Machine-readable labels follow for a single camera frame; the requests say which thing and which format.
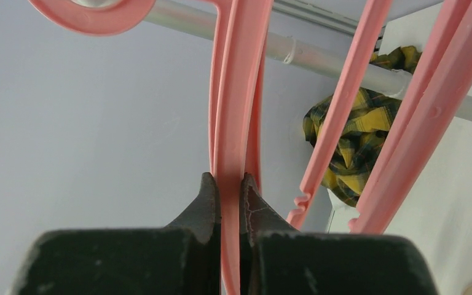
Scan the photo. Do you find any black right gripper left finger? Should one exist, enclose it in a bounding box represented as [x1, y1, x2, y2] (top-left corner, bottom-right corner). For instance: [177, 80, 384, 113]
[10, 173, 221, 294]

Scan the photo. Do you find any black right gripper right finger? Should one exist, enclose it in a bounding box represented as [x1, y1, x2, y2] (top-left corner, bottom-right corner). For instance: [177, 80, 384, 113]
[240, 173, 438, 294]

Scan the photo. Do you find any pink hanger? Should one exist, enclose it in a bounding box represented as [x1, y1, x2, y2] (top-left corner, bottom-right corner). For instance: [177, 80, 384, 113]
[33, 1, 273, 294]
[287, 0, 392, 229]
[349, 1, 472, 234]

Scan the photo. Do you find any left white rack foot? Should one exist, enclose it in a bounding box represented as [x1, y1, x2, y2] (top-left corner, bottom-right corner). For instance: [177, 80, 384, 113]
[327, 190, 359, 234]

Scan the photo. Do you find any yellow plaid shirt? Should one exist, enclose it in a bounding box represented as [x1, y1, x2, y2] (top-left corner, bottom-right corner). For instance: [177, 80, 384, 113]
[302, 45, 422, 207]

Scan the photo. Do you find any left grey rack pole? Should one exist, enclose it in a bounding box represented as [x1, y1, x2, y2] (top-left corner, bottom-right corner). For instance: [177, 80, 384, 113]
[144, 1, 472, 122]

